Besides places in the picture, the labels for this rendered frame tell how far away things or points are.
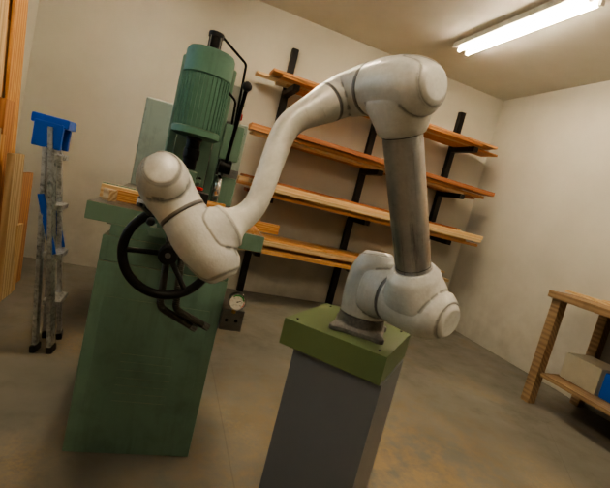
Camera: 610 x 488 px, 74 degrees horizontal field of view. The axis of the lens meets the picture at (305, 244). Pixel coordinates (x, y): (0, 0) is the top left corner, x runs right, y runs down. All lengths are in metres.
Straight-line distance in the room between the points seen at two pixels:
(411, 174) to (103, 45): 3.42
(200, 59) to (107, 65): 2.54
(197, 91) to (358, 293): 0.89
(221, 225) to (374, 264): 0.60
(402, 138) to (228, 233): 0.47
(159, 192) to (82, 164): 3.23
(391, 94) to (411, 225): 0.33
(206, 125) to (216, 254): 0.80
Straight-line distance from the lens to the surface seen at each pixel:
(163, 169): 0.82
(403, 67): 0.97
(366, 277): 1.28
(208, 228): 0.83
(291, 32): 4.31
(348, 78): 1.08
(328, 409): 1.36
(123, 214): 1.48
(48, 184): 2.29
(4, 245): 3.05
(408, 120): 0.98
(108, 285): 1.54
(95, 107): 4.04
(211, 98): 1.56
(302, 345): 1.32
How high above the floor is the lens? 1.08
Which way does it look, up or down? 7 degrees down
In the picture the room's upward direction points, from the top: 14 degrees clockwise
